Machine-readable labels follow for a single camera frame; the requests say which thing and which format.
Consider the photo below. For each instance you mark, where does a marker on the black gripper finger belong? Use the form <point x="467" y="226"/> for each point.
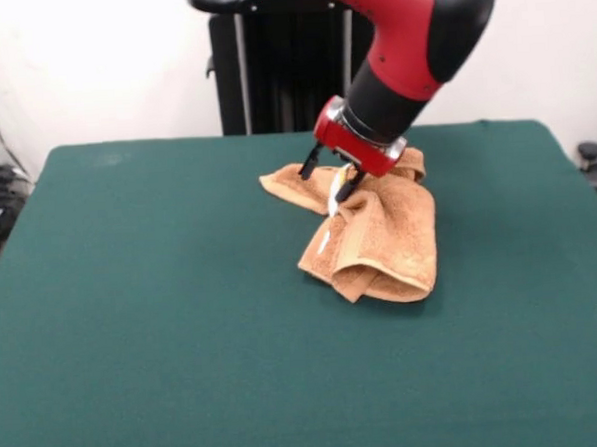
<point x="311" y="163"/>
<point x="349" y="186"/>

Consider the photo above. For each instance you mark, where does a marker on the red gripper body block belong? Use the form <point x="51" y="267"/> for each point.
<point x="354" y="143"/>

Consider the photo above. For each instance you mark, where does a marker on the tan terry towel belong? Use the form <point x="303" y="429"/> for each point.
<point x="394" y="238"/>

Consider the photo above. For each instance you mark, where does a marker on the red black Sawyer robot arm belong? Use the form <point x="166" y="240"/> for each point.
<point x="419" y="37"/>

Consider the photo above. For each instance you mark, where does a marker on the dark green table cloth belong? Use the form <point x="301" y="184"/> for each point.
<point x="136" y="367"/>

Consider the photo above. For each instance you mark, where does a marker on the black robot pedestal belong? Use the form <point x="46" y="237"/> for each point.
<point x="280" y="59"/>

